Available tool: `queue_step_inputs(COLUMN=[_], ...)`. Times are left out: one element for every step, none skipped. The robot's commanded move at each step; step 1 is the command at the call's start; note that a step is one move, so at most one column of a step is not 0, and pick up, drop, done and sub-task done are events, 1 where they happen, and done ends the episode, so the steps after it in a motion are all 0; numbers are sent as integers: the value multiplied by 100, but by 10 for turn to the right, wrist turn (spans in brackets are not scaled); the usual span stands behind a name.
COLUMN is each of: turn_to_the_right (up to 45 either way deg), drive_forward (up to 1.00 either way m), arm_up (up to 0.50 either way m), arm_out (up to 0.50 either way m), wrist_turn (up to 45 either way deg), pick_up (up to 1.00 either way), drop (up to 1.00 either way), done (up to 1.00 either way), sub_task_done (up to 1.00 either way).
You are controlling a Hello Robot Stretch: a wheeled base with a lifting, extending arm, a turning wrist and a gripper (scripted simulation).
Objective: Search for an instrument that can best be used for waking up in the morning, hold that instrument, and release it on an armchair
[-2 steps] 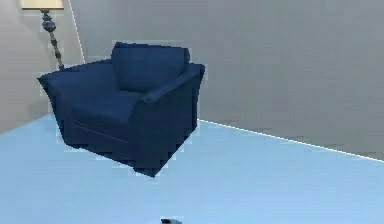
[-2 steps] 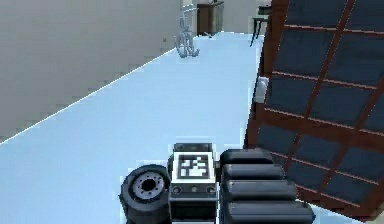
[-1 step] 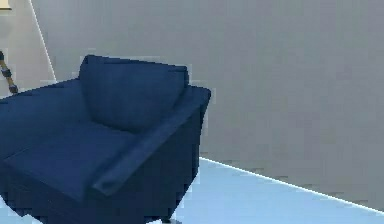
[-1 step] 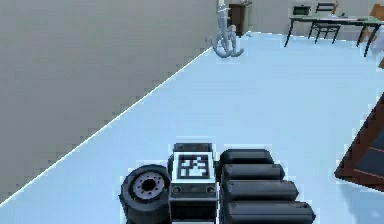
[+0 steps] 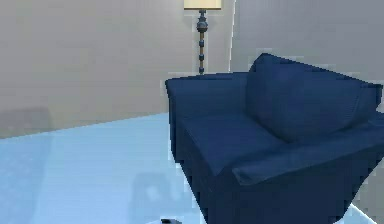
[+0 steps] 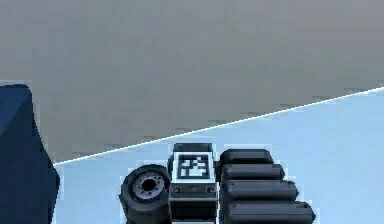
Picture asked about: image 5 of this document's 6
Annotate dark blue armchair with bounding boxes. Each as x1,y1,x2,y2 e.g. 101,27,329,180
164,52,384,224

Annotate floor lamp with cream shade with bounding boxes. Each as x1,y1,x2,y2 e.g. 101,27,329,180
183,0,223,76

